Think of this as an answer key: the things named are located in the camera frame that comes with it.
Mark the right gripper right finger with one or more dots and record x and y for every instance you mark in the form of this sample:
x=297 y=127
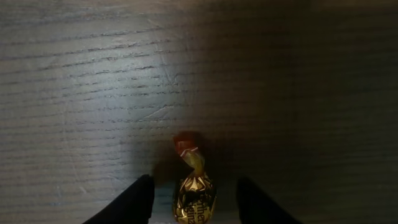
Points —
x=261 y=208

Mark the gold candy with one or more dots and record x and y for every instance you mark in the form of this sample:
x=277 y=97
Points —
x=194 y=199

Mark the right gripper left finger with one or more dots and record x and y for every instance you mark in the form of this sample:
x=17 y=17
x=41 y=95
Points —
x=130 y=205

